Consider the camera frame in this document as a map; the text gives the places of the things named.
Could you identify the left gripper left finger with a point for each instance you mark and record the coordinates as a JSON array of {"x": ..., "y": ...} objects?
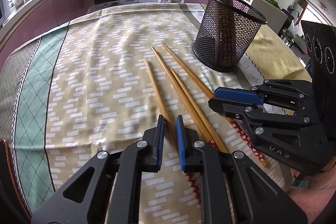
[{"x": 154, "y": 150}]

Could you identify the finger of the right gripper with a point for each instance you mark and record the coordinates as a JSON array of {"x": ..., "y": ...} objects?
[
  {"x": 230, "y": 109},
  {"x": 238, "y": 95}
]

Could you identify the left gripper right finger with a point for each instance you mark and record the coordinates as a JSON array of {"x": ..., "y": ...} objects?
[{"x": 190, "y": 160}]

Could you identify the wooden chopstick short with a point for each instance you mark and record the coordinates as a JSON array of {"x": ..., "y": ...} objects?
[{"x": 212, "y": 134}]

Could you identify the black mesh utensil cup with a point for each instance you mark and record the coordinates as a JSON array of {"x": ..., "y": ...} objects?
[{"x": 225, "y": 33}]

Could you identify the patterned beige tablecloth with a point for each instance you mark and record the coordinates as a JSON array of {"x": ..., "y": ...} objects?
[{"x": 87, "y": 86}]

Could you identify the wooden chair back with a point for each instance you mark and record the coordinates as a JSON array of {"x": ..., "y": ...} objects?
[{"x": 13, "y": 209}]

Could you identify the black camera box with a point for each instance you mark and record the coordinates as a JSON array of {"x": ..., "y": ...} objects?
[{"x": 320, "y": 44}]

